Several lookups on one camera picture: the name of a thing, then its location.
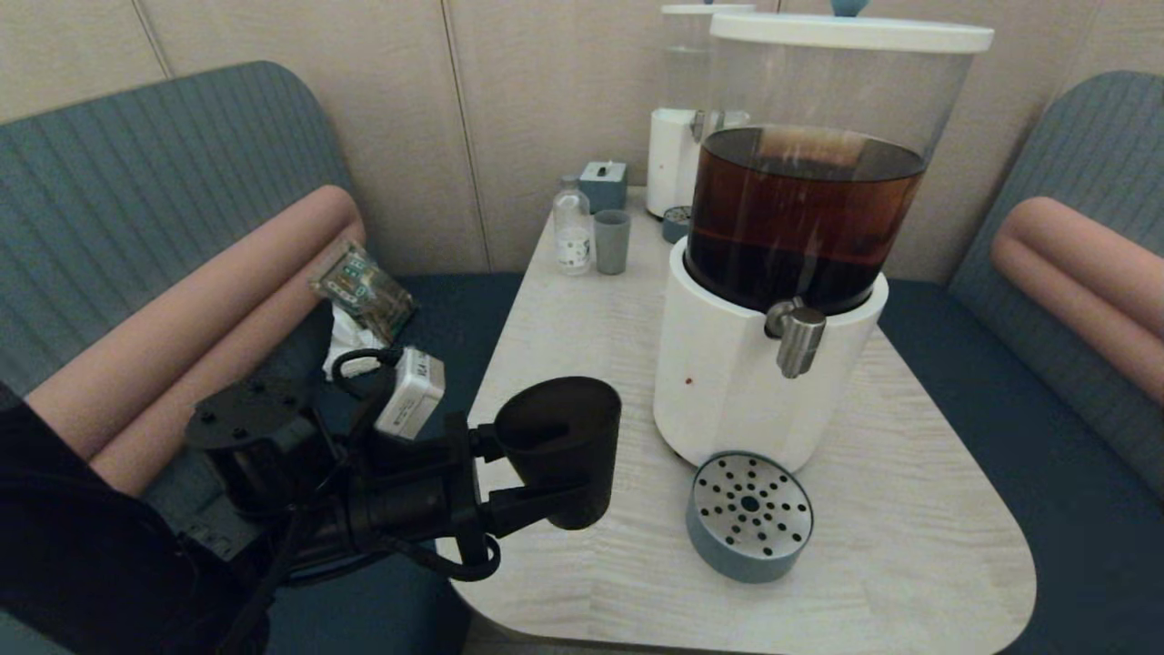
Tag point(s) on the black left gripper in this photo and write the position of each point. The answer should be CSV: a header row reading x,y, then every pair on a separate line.
x,y
409,500

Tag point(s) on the black plastic cup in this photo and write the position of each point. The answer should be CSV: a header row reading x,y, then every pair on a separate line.
x,y
564,473

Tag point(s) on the silver metal dispenser tap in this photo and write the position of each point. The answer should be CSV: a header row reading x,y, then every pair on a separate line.
x,y
800,341

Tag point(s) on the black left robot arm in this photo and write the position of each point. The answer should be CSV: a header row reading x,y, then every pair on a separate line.
x,y
91,546

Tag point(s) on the grey blue cup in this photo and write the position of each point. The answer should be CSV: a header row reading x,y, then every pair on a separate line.
x,y
612,244

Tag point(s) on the crumpled white tissue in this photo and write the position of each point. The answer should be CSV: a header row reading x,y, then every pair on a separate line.
x,y
350,332

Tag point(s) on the green snack packet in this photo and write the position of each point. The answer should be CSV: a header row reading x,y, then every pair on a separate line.
x,y
364,289

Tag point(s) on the large tea drink dispenser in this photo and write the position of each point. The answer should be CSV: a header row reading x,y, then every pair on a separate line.
x,y
727,400

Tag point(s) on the round blue perforated drip tray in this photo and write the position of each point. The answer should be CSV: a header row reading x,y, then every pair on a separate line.
x,y
747,509
676,225

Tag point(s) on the clear plastic water bottle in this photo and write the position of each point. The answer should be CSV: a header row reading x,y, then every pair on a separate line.
x,y
573,232

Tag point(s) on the blue tissue box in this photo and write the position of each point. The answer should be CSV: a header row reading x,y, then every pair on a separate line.
x,y
604,186

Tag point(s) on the pink bolster cushion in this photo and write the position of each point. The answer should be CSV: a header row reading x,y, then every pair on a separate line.
x,y
182,327
1073,264

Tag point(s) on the empty clear drink dispenser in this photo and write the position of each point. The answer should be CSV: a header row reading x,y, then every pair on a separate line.
x,y
671,155

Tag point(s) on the blue grey ribbed sofa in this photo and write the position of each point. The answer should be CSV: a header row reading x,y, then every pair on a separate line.
x,y
1091,164
136,182

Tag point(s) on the white dispenser lid blue knob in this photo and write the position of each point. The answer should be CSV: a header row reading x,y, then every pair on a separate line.
x,y
691,10
846,35

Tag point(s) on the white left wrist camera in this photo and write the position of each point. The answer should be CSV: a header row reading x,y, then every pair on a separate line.
x,y
411,393

